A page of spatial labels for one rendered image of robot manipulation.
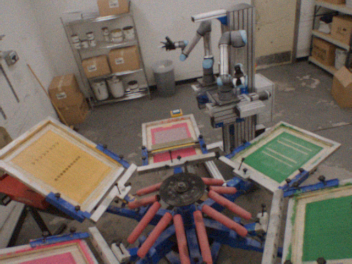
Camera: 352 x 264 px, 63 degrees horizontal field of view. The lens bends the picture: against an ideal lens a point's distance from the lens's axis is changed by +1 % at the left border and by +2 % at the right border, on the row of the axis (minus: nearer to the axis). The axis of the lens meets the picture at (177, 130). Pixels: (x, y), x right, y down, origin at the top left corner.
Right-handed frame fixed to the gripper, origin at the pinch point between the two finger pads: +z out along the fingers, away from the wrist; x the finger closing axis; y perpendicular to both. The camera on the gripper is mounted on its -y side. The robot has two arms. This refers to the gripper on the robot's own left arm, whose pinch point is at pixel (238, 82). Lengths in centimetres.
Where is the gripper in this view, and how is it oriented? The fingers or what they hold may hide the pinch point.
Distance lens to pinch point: 223.1
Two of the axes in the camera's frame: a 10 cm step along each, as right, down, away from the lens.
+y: 2.8, 8.1, 5.2
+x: -9.5, 1.4, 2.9
